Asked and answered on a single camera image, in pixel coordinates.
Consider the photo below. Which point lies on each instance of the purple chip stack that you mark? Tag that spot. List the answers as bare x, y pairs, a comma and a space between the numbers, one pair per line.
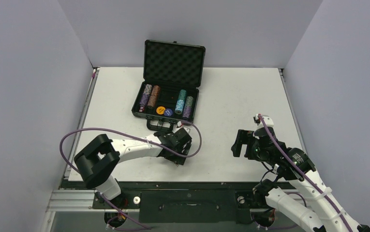
187, 112
144, 100

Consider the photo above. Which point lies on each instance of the yellow round button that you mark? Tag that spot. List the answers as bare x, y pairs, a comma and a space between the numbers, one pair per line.
160, 110

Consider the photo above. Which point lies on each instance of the light blue chip stack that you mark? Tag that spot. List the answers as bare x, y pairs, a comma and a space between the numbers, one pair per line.
179, 106

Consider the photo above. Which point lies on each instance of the blue-grey chip stack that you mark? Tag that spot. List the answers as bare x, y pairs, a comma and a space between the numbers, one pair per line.
148, 89

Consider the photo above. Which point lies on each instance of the teal chip stack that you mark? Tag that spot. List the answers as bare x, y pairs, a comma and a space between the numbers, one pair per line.
182, 95

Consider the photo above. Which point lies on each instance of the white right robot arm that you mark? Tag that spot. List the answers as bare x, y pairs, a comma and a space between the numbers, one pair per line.
298, 191

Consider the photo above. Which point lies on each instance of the black poker case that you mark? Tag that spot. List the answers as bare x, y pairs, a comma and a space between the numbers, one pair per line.
172, 66

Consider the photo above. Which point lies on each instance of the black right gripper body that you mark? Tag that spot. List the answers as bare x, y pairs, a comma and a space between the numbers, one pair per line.
244, 140

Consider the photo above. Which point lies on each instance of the blue round button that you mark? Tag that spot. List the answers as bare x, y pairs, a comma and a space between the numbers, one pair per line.
168, 112

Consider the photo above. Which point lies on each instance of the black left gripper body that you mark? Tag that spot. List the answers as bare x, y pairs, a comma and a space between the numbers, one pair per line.
177, 159

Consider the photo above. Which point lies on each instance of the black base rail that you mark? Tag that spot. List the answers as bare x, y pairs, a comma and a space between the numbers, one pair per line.
208, 202

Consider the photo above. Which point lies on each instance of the green-grey chip stack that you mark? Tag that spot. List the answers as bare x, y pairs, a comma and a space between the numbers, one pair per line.
189, 102

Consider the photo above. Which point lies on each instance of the orange chip stack in case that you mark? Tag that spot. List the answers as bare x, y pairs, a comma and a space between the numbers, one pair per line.
155, 91

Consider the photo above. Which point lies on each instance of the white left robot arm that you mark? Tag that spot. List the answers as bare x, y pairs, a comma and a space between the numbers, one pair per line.
97, 160

